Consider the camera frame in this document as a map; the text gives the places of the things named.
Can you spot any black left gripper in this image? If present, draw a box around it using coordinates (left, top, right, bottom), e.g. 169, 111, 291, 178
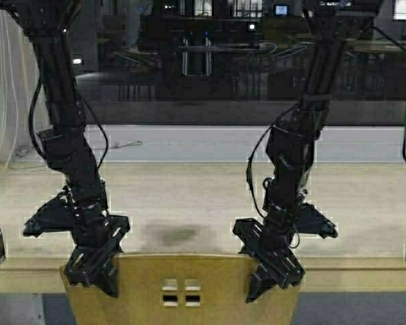
23, 189, 130, 298

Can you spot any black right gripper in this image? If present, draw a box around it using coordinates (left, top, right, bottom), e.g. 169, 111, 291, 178
233, 203, 338, 303

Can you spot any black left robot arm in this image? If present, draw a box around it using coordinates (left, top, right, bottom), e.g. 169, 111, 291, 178
0, 1, 130, 297

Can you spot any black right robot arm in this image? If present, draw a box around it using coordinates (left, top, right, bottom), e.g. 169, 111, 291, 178
233, 1, 382, 303

